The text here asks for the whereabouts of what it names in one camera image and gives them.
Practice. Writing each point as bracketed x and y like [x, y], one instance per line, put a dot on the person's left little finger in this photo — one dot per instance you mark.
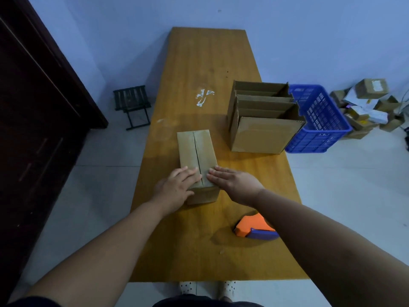
[175, 172]

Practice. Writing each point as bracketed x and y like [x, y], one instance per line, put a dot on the person's left hand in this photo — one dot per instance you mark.
[171, 191]

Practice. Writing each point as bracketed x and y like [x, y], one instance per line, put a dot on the person's white dotted left shoe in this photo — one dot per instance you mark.
[188, 287]

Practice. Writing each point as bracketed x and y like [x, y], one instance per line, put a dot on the black folding stool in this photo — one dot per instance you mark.
[131, 99]

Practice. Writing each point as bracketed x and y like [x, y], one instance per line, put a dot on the person's white dotted shoe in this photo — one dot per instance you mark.
[188, 287]
[228, 289]

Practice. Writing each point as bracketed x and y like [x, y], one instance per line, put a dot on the person's left middle finger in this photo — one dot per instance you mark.
[191, 174]

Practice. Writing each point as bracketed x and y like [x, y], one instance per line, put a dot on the person's right hand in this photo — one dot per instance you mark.
[238, 185]

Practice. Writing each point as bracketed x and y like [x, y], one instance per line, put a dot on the person's right little finger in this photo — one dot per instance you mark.
[222, 169]

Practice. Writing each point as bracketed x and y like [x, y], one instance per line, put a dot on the dark wooden door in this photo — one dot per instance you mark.
[35, 124]

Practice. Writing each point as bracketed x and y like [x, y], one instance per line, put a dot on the person's left forearm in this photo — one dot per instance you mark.
[96, 258]

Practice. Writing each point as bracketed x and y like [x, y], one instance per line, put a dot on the person's left thumb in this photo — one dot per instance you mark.
[190, 194]

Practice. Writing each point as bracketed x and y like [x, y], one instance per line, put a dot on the person's right middle finger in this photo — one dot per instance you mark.
[215, 177]

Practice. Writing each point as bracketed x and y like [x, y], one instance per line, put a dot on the open cardboard box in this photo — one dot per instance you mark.
[265, 134]
[255, 87]

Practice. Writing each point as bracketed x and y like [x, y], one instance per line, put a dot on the person's right forearm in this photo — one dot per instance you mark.
[326, 252]

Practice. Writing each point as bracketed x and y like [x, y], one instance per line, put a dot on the person's white dotted right shoe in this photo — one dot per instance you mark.
[228, 289]

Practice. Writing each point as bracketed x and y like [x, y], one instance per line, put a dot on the blue plastic basket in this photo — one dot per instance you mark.
[319, 118]

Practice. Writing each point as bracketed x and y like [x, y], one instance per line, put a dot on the pile of cardboard parcels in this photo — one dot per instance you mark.
[367, 108]

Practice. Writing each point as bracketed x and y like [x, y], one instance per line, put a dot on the narrow cardboard box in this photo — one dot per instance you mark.
[196, 150]

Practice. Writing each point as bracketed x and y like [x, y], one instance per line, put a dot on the person's dark shorts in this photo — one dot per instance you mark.
[204, 302]

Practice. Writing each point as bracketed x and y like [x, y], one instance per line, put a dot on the orange and blue tape dispenser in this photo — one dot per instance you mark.
[254, 226]

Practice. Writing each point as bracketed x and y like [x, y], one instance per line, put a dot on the person's dark shirt sleeve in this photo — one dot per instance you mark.
[35, 302]

